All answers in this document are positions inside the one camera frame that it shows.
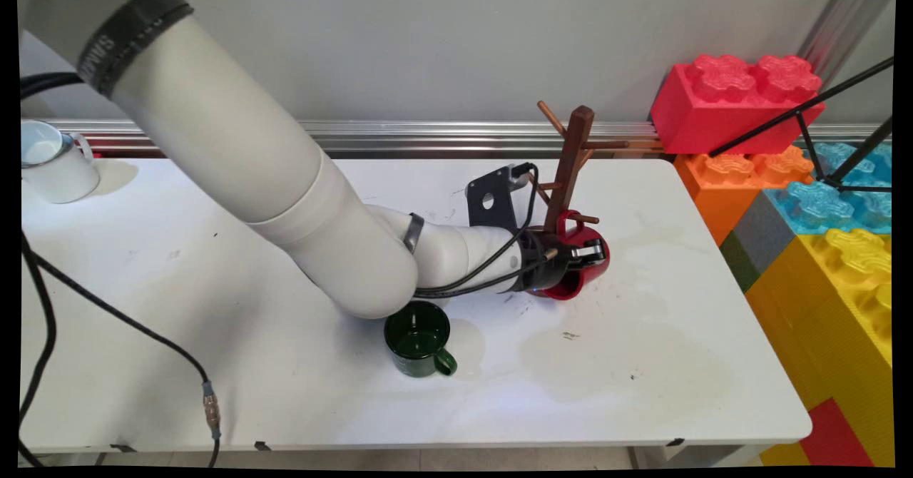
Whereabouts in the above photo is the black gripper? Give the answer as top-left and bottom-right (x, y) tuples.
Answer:
(512, 228), (608, 293)

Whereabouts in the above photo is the red speckled mug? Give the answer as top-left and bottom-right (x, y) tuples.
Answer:
(531, 209), (611, 301)

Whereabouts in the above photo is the brown wooden mug tree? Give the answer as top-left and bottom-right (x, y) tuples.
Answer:
(531, 100), (631, 236)

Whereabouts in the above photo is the orange giant toy brick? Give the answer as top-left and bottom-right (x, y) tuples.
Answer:
(674, 146), (815, 245)

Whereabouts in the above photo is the dark green giant toy brick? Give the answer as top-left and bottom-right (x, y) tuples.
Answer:
(719, 230), (761, 293)

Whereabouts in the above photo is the grey giant toy brick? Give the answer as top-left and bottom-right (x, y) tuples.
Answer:
(733, 190), (798, 278)

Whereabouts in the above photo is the red giant toy brick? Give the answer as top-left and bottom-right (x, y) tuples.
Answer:
(649, 54), (826, 156)

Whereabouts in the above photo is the dark green mug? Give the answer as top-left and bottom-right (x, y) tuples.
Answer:
(384, 300), (458, 378)

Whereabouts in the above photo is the black tripod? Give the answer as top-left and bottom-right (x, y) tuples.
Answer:
(708, 57), (894, 195)

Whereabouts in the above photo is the blue giant toy brick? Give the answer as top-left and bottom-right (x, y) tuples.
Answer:
(763, 143), (892, 236)

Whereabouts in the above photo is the yellow giant toy brick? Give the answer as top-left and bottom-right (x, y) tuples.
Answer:
(745, 228), (894, 468)

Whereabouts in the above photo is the small red flat brick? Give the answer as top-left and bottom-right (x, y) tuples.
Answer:
(799, 397), (874, 468)

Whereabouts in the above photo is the white enamel mug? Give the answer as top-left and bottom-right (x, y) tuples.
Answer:
(20, 119), (101, 205)

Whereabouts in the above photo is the narrow black velcro strap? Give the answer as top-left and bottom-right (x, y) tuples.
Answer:
(402, 212), (426, 255)

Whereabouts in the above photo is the aluminium rail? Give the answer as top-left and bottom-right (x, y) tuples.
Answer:
(43, 118), (892, 159)

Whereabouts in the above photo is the aluminium post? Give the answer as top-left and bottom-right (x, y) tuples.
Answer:
(799, 0), (896, 86)

